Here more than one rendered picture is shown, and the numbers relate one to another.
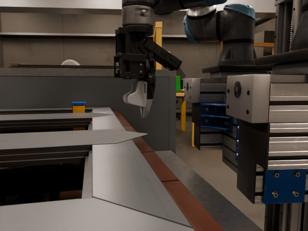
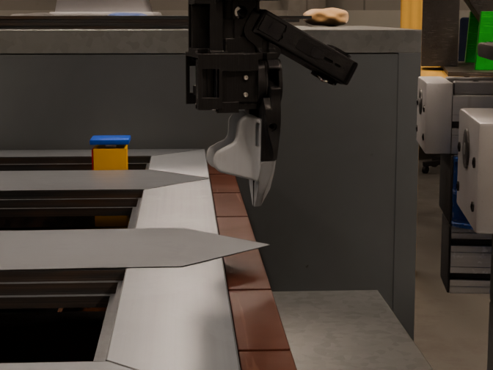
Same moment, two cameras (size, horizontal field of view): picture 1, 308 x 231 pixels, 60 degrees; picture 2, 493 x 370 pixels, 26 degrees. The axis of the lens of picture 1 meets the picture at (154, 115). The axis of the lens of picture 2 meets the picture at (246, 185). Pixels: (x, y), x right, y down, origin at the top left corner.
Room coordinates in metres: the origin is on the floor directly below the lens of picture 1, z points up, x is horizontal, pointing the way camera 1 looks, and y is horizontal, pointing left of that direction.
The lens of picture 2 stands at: (-0.37, -0.14, 1.08)
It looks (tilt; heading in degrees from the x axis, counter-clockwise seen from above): 9 degrees down; 10
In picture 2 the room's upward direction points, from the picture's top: straight up
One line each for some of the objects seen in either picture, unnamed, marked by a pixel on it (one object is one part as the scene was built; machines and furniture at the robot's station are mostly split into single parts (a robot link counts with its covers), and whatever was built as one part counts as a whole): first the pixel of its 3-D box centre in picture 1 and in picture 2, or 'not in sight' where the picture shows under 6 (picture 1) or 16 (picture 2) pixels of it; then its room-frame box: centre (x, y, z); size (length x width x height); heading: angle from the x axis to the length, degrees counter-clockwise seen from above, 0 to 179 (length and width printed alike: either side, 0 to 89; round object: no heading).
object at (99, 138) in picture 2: (78, 104); (110, 144); (1.22, 0.35, 0.88); 0.06 x 0.06 x 0.02; 13
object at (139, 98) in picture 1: (139, 100); (243, 161); (0.63, 0.04, 0.94); 0.06 x 0.03 x 0.09; 112
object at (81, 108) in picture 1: (79, 126); (111, 207); (1.22, 0.35, 0.78); 0.05 x 0.05 x 0.19; 13
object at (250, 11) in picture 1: (236, 23); not in sight; (1.07, -0.32, 1.20); 0.13 x 0.12 x 0.14; 63
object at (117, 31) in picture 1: (135, 54); (235, 50); (0.65, 0.04, 1.04); 0.09 x 0.08 x 0.12; 112
